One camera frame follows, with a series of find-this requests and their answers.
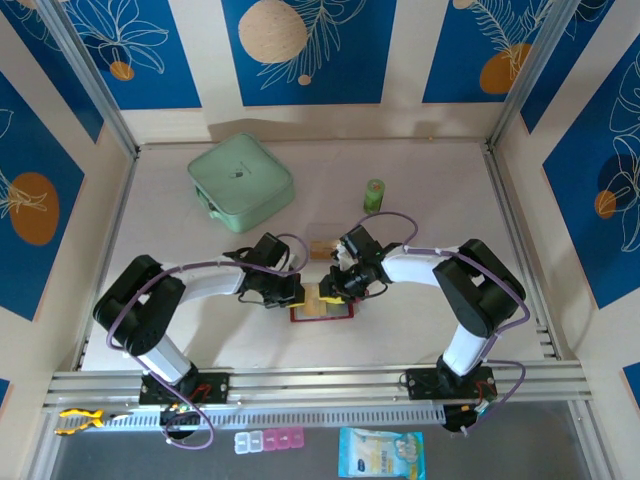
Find red leather card holder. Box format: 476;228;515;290
288;298;362;324

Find small green can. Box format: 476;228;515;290
363;178;386;216

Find mint green zip pouch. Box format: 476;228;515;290
187;132;296;235

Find pink pill box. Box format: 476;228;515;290
262;427;306;452

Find white pill box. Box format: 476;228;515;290
233;429;265;455

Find blue wet wipes packet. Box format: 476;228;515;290
338;427;426;479

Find black connector board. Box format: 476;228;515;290
158;403;205;435
442;403;497;437

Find yellow black pliers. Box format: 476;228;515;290
53;407;135;437

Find aluminium front rail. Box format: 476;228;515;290
42;360;594;412

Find grey slotted cable duct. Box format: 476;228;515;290
102;405;446;432

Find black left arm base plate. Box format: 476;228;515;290
138;372;231;405

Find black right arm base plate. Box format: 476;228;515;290
404;366;499;401

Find aluminium table side rail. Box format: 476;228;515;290
483;144;560;361
74;147;141;372

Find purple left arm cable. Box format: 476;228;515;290
105;232;307;450

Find aluminium frame post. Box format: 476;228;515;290
487;0;581;151
37;0;141;159

